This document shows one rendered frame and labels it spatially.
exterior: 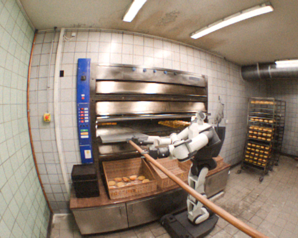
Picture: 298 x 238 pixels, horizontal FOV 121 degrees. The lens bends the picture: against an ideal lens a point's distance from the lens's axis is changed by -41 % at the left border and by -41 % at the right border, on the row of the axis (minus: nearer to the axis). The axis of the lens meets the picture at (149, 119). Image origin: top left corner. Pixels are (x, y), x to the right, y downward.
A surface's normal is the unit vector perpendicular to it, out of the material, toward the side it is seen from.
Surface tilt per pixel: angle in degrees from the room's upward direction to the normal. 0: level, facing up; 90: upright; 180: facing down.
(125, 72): 90
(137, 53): 90
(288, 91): 90
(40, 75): 90
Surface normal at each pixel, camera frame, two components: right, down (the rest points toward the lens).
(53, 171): 0.42, 0.11
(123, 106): 0.39, -0.23
